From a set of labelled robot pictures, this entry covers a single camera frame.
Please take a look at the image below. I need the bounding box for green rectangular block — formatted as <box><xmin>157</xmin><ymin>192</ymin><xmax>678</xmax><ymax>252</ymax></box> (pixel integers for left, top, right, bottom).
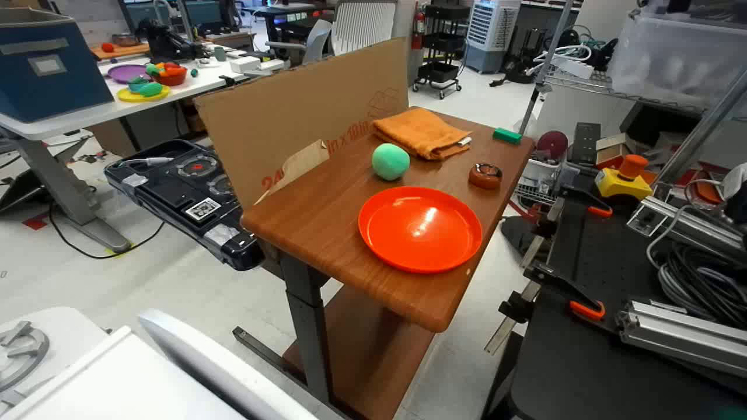
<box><xmin>490</xmin><ymin>126</ymin><xmax>525</xmax><ymax>146</ymax></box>

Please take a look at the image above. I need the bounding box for maroon round object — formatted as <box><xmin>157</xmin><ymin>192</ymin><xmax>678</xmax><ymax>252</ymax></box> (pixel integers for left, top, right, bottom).
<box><xmin>535</xmin><ymin>128</ymin><xmax>571</xmax><ymax>161</ymax></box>

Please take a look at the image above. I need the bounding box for orange round plate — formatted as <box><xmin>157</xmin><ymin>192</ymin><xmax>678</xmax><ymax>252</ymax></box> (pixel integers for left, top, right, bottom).
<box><xmin>355</xmin><ymin>184</ymin><xmax>486</xmax><ymax>275</ymax></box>

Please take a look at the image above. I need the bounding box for green foam ball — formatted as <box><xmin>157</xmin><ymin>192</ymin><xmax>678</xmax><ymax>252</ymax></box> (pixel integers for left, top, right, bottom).
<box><xmin>368</xmin><ymin>140</ymin><xmax>412</xmax><ymax>184</ymax></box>

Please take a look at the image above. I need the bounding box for folded orange towel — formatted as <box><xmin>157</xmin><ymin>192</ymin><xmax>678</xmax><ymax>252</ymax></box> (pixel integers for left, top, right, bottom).
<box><xmin>370</xmin><ymin>107</ymin><xmax>474</xmax><ymax>164</ymax></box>

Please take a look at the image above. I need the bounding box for brown tape roll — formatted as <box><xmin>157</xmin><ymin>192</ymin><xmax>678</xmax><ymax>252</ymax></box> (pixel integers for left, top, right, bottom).
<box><xmin>467</xmin><ymin>161</ymin><xmax>504</xmax><ymax>192</ymax></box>

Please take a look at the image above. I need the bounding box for brown cardboard panel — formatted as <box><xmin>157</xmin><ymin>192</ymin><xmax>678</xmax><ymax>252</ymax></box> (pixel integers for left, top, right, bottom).
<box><xmin>190</xmin><ymin>35</ymin><xmax>412</xmax><ymax>210</ymax></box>

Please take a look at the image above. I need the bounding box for grey metal table leg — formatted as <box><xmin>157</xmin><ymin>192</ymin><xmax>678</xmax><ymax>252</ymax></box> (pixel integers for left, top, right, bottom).
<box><xmin>231</xmin><ymin>255</ymin><xmax>339</xmax><ymax>408</ymax></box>

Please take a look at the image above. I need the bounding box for black wheeled cart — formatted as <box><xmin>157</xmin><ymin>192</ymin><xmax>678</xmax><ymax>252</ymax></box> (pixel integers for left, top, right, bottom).
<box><xmin>409</xmin><ymin>3</ymin><xmax>474</xmax><ymax>101</ymax></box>

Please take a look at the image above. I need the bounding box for black clamp block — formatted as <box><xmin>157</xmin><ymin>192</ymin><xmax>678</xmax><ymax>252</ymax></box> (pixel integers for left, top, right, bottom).
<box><xmin>496</xmin><ymin>290</ymin><xmax>539</xmax><ymax>325</ymax></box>

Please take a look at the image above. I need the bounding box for white chair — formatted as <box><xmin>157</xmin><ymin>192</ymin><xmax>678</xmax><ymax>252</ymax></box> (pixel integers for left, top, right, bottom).
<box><xmin>265</xmin><ymin>18</ymin><xmax>333</xmax><ymax>68</ymax></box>

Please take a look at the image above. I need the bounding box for black equipment case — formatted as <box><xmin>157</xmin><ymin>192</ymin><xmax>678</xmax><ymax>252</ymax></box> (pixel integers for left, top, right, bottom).
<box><xmin>103</xmin><ymin>137</ymin><xmax>265</xmax><ymax>273</ymax></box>

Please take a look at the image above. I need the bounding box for white air cooler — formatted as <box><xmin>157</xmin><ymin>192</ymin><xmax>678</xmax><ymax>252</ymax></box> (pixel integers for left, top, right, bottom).
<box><xmin>462</xmin><ymin>0</ymin><xmax>522</xmax><ymax>76</ymax></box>

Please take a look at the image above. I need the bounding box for grey metal pole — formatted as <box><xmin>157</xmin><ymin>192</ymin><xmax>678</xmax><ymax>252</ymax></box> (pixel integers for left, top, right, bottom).
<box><xmin>515</xmin><ymin>0</ymin><xmax>579</xmax><ymax>137</ymax></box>

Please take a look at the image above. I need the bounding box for grey remote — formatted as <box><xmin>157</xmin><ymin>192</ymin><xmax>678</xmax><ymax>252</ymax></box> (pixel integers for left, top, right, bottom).
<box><xmin>570</xmin><ymin>121</ymin><xmax>601</xmax><ymax>165</ymax></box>

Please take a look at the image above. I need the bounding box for red bowl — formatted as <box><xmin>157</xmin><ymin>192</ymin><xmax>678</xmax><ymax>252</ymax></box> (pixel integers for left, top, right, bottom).
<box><xmin>153</xmin><ymin>62</ymin><xmax>189</xmax><ymax>89</ymax></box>

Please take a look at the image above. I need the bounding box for yellow and orange tool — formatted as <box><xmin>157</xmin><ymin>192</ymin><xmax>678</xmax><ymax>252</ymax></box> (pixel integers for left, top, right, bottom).
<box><xmin>592</xmin><ymin>152</ymin><xmax>654</xmax><ymax>203</ymax></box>

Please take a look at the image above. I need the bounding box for green toy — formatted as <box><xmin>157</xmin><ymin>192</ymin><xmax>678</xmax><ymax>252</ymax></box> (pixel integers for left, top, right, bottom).
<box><xmin>129</xmin><ymin>76</ymin><xmax>166</xmax><ymax>98</ymax></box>

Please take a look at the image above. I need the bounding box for yellow plate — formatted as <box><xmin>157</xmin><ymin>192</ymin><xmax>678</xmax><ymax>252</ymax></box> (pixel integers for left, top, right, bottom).
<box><xmin>113</xmin><ymin>81</ymin><xmax>172</xmax><ymax>105</ymax></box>

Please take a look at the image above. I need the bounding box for purple plate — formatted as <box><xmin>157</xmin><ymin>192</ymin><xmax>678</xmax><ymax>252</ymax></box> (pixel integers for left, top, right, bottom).
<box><xmin>104</xmin><ymin>62</ymin><xmax>150</xmax><ymax>86</ymax></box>

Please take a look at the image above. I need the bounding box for white machine housing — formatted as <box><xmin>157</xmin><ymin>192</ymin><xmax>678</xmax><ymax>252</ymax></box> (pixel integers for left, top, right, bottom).
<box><xmin>0</xmin><ymin>305</ymin><xmax>346</xmax><ymax>420</ymax></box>

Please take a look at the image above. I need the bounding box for grey desk leg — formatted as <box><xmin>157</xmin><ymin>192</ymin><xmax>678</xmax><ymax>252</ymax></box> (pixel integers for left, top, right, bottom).
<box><xmin>13</xmin><ymin>135</ymin><xmax>133</xmax><ymax>255</ymax></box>

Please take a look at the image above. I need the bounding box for long aluminium extrusion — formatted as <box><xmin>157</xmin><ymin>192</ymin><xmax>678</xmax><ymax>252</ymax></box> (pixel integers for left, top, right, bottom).
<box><xmin>626</xmin><ymin>194</ymin><xmax>747</xmax><ymax>264</ymax></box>

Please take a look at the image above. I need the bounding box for short aluminium extrusion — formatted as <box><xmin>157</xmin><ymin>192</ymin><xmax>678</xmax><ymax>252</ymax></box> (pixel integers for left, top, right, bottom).
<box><xmin>615</xmin><ymin>298</ymin><xmax>747</xmax><ymax>380</ymax></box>

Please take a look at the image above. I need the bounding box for diagonal aluminium bar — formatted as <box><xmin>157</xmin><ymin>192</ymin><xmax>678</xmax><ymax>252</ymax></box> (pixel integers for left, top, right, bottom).
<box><xmin>661</xmin><ymin>72</ymin><xmax>747</xmax><ymax>184</ymax></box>

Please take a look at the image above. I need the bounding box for clear plastic bin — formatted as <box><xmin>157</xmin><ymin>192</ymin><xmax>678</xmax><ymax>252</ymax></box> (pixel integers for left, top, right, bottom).
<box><xmin>606</xmin><ymin>10</ymin><xmax>747</xmax><ymax>111</ymax></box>

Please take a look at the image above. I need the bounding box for blue storage box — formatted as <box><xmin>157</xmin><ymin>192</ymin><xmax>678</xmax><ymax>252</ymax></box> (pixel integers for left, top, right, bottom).
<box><xmin>0</xmin><ymin>16</ymin><xmax>116</xmax><ymax>123</ymax></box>

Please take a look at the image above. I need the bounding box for clamp with orange handle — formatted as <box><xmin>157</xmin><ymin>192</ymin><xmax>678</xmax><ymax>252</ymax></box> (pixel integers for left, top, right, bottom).
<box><xmin>522</xmin><ymin>264</ymin><xmax>608</xmax><ymax>325</ymax></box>

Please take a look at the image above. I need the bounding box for black floor cable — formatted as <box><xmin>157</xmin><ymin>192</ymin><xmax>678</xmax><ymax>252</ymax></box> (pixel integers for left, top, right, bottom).
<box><xmin>47</xmin><ymin>205</ymin><xmax>167</xmax><ymax>261</ymax></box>

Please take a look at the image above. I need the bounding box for black cable bundle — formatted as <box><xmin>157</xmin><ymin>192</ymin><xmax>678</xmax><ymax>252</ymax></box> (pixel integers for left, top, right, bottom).
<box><xmin>643</xmin><ymin>241</ymin><xmax>747</xmax><ymax>329</ymax></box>

